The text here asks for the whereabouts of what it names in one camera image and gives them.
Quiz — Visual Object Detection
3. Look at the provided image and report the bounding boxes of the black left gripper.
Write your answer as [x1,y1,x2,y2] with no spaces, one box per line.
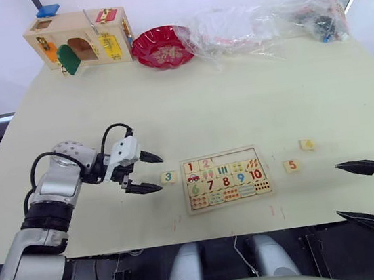
[108,147,168,199]

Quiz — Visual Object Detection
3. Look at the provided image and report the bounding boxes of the wooden tile red number 1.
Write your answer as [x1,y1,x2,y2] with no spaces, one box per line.
[182,160,201,175]

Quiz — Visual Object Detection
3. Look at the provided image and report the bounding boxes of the wooden tile pink number 2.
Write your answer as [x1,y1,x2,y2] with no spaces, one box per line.
[197,157,215,172]

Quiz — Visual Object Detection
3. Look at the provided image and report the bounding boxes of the wooden tile blue number 3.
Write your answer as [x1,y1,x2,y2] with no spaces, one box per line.
[159,169,182,188]

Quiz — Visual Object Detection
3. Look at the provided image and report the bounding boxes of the wooden tile green number 6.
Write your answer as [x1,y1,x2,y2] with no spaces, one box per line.
[186,180,205,198]

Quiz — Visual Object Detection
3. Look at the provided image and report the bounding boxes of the wooden tile purple number 7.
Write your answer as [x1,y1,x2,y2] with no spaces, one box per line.
[201,176,221,194]

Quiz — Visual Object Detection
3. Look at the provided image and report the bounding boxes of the wooden tile red number 8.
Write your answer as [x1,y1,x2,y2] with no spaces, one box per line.
[217,174,235,190]

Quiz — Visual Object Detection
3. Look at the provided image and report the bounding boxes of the wooden tile yellow number 4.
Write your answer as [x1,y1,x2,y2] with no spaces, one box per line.
[298,137,318,152]

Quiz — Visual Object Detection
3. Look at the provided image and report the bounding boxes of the wooden tile orange number 5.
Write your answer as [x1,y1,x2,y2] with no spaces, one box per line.
[282,158,302,174]

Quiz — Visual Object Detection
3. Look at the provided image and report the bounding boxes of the wooden number puzzle board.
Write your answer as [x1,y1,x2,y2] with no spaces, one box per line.
[177,142,279,218]

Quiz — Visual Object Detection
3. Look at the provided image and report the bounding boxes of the wooden tile blue number 9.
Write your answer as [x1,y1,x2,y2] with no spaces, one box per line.
[231,170,250,186]

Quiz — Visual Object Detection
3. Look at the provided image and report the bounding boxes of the wooden tile red number 10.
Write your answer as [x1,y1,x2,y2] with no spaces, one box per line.
[247,166,267,183]

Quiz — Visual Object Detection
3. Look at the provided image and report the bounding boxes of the wooden tile red car picture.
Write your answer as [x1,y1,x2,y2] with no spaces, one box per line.
[184,170,203,185]

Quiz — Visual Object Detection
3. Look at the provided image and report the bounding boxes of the wooden tile six red pictures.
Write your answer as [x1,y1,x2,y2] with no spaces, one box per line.
[189,193,211,210]

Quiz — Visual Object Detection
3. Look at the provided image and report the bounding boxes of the wooden tile two ice lollies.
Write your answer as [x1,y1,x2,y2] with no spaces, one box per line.
[199,167,217,181]

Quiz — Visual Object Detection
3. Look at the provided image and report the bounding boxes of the wooden tile seven blue pictures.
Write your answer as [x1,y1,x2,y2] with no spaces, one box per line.
[207,190,226,206]

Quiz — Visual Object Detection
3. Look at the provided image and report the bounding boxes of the wooden tile three blue bars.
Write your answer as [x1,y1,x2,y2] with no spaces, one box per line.
[214,163,232,178]

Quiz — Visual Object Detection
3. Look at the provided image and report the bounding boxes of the wooden tile eight orange pictures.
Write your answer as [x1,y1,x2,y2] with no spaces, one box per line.
[222,186,241,202]

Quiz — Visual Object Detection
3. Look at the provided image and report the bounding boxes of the wooden tile four small pictures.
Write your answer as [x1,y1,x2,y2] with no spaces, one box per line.
[229,160,246,174]

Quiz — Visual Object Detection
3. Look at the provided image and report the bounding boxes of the wooden tile nine blue pictures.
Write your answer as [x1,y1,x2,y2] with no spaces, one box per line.
[238,183,257,199]

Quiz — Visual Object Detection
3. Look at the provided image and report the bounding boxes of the grey rounded leg shape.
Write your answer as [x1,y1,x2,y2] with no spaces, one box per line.
[161,241,205,280]
[251,230,302,280]

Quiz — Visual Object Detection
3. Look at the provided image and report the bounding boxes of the wooden tile five orange carrots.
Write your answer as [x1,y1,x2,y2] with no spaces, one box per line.
[243,157,262,171]

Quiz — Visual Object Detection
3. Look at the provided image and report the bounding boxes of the wooden tile ten dark dots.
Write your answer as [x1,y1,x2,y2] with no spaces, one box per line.
[253,179,274,195]

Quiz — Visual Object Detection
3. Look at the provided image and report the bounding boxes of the red flower pattern bowl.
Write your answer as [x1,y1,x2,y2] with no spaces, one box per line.
[129,22,199,74]

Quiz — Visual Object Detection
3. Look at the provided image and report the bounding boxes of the clear plastic bag red print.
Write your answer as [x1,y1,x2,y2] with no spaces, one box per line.
[170,0,287,77]

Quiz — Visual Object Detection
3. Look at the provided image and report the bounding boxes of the wooden latch lock box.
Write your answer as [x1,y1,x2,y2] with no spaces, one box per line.
[20,3,138,81]

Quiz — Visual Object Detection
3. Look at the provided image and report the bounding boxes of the clear plastic bag dark parts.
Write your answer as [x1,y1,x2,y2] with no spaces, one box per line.
[248,0,352,54]

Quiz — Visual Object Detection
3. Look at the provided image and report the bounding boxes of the blue block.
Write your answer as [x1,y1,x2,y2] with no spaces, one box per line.
[36,3,61,20]

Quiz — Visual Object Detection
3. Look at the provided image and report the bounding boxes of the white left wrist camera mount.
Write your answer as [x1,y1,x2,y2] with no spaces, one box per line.
[100,134,145,184]

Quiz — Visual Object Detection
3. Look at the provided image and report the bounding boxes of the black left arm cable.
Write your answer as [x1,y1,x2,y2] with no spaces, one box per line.
[24,121,141,194]

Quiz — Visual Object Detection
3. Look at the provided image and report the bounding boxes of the thin white wire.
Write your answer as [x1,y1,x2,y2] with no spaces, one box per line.
[232,233,261,280]

